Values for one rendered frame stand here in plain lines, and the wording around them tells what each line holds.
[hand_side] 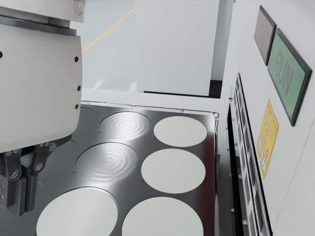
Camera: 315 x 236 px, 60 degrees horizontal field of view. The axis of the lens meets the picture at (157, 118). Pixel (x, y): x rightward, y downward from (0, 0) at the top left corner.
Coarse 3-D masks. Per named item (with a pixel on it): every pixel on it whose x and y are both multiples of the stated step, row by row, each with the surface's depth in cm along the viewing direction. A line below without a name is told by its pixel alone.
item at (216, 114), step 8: (96, 104) 60; (104, 104) 60; (112, 104) 60; (120, 104) 60; (128, 104) 60; (184, 112) 58; (192, 112) 57; (200, 112) 57; (208, 112) 57; (216, 112) 57
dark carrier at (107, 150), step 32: (96, 128) 52; (128, 128) 53; (64, 160) 45; (96, 160) 45; (128, 160) 45; (64, 192) 39; (128, 192) 39; (160, 192) 39; (192, 192) 39; (0, 224) 35; (32, 224) 34
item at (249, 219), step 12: (228, 108) 59; (228, 120) 60; (240, 120) 47; (228, 132) 56; (240, 132) 44; (228, 144) 54; (240, 144) 41; (228, 156) 52; (240, 156) 39; (228, 168) 50; (240, 168) 37; (240, 180) 37; (240, 192) 36; (252, 192) 33; (240, 204) 35; (252, 204) 32; (240, 216) 39; (252, 216) 30; (240, 228) 37; (252, 228) 29
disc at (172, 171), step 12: (156, 156) 46; (168, 156) 46; (180, 156) 46; (192, 156) 46; (144, 168) 43; (156, 168) 43; (168, 168) 43; (180, 168) 43; (192, 168) 43; (204, 168) 43; (156, 180) 41; (168, 180) 41; (180, 180) 41; (192, 180) 41; (168, 192) 39; (180, 192) 39
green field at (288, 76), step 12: (276, 36) 29; (276, 48) 28; (276, 60) 28; (288, 60) 24; (276, 72) 27; (288, 72) 24; (300, 72) 21; (276, 84) 27; (288, 84) 23; (300, 84) 20; (288, 96) 23; (288, 108) 23
